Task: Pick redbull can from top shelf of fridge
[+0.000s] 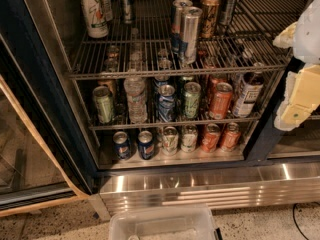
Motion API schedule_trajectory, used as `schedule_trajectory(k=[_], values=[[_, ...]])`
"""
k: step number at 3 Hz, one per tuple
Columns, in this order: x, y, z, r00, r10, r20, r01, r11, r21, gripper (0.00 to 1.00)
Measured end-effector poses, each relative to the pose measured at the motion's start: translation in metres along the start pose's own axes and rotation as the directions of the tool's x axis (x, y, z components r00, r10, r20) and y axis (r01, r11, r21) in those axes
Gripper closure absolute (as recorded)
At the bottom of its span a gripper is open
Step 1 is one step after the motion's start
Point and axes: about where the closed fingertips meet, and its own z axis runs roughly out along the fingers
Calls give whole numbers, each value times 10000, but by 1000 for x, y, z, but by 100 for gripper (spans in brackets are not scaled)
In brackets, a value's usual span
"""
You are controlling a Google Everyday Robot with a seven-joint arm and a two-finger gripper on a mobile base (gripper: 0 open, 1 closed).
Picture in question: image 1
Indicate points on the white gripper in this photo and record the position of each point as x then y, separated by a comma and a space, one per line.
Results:
310, 34

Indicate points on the silver redbull can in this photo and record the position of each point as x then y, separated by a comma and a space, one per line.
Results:
176, 12
189, 32

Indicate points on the orange can middle shelf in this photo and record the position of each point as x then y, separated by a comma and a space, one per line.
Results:
221, 100

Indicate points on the right orange can bottom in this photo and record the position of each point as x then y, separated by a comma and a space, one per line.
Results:
230, 137

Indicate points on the orange can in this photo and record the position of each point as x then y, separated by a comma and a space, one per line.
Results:
210, 137
230, 137

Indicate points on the dark tall can back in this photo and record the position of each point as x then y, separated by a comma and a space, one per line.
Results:
226, 11

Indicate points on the green can centre middle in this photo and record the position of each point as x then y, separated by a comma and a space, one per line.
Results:
191, 99

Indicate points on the gold black tall can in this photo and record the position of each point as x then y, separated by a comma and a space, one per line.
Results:
210, 10

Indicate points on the left orange can bottom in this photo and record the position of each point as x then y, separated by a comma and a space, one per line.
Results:
210, 137

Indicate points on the steel fridge base grille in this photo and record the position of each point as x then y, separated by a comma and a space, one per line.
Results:
227, 188

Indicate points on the right white green can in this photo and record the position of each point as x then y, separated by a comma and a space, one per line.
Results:
189, 138

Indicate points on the white green can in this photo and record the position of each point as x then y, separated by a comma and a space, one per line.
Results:
170, 139
189, 138

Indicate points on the blue silver can middle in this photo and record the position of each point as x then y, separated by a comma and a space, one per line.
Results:
166, 103

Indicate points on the left white green can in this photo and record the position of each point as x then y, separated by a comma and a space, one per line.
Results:
170, 139

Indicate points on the right blue pepsi can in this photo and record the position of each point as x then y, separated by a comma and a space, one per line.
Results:
145, 145

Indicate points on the blue pepsi can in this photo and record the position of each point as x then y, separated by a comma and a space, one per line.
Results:
122, 145
145, 145

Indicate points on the slim silver can back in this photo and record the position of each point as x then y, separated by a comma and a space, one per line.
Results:
127, 11

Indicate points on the left blue pepsi can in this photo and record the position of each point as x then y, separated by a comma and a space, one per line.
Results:
122, 145

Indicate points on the green can left middle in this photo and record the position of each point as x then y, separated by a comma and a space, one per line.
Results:
103, 100

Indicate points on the white arizona tall can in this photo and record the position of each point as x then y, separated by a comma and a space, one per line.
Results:
94, 18

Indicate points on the glass fridge door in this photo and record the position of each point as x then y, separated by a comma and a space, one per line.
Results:
31, 177

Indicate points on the white label dark bottle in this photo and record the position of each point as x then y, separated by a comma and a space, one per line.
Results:
248, 90

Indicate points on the clear water bottle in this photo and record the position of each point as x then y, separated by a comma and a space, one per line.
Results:
136, 99

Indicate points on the clear plastic bin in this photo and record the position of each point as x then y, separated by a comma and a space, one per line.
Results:
189, 222

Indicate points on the middle wire shelf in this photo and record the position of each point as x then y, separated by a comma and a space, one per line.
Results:
203, 119

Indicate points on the wire shelf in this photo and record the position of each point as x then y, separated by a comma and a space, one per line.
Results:
145, 46
203, 119

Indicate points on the dark fridge centre post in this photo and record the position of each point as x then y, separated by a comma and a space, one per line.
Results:
265, 135

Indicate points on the top wire shelf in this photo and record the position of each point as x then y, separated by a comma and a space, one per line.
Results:
145, 46

